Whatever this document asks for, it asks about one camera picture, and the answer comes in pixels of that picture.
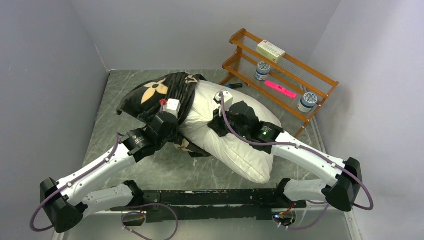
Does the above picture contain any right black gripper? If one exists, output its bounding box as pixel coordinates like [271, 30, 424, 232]
[209, 104, 250, 139]

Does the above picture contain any white pillow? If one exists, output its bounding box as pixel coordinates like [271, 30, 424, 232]
[179, 79, 283, 185]

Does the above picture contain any black pillowcase with beige flowers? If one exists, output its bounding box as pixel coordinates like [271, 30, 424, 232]
[116, 72, 210, 162]

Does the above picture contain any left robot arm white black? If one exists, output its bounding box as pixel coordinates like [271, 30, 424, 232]
[36, 111, 178, 233]

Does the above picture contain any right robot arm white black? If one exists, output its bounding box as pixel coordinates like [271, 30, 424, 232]
[208, 101, 366, 212]

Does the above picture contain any blue marker pen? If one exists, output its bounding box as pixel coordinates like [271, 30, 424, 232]
[225, 83, 243, 90]

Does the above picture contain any pink flat plastic item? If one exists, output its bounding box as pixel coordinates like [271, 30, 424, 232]
[264, 80, 297, 99]

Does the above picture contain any wooden two-tier shelf rack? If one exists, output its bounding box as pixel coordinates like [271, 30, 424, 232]
[220, 28, 339, 137]

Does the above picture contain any white jar blue lid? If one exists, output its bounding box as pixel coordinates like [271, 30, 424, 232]
[297, 92, 319, 113]
[254, 61, 271, 82]

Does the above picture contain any white cardboard box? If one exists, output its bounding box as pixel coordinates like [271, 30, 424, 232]
[256, 40, 286, 64]

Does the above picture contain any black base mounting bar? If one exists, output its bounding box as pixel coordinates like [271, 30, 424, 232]
[113, 188, 307, 223]

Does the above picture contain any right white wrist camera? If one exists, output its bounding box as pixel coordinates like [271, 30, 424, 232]
[213, 90, 233, 117]

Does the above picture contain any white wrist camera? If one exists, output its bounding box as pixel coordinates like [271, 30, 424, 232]
[213, 90, 233, 117]
[159, 98, 181, 118]

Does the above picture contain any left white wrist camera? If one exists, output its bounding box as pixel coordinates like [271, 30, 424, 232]
[159, 98, 181, 118]

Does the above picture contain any aluminium frame rail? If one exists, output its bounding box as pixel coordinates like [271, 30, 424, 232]
[51, 188, 362, 240]

